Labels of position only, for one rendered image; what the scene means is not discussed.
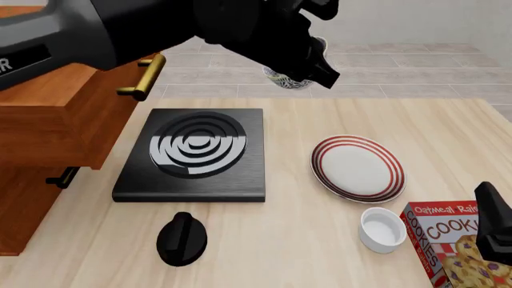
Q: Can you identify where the oatmeal raisin cookies box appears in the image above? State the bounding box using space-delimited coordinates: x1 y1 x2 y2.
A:
399 199 512 288

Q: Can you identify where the white plate with red rings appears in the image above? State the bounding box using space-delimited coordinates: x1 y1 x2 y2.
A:
310 134 407 205

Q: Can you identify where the wooden cabinet drawer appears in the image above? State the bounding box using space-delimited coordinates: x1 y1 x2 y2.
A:
0 53 166 171

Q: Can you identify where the wooden cabinet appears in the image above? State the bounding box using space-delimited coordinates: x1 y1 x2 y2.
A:
0 5 78 257

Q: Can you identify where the dark drawer handle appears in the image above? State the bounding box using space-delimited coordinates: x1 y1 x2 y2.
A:
45 166 81 190

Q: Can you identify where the small white ramekin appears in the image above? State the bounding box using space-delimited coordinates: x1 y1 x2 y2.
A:
358 206 408 254

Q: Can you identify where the flat black stove plate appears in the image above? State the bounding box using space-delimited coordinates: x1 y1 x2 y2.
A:
111 107 267 204

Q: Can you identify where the round black stove knob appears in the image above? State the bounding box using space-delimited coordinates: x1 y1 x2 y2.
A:
155 211 209 268

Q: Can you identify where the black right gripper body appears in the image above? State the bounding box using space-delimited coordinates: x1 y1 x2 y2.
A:
474 230 512 260

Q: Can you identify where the black patterned bowl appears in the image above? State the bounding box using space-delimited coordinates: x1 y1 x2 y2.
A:
262 35 330 91

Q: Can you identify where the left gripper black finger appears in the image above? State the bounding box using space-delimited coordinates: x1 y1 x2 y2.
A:
300 38 342 90

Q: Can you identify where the brass drawer handle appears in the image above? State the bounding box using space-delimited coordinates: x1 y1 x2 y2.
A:
116 53 167 102

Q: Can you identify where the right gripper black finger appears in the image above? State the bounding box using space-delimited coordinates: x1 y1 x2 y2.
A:
474 180 512 238

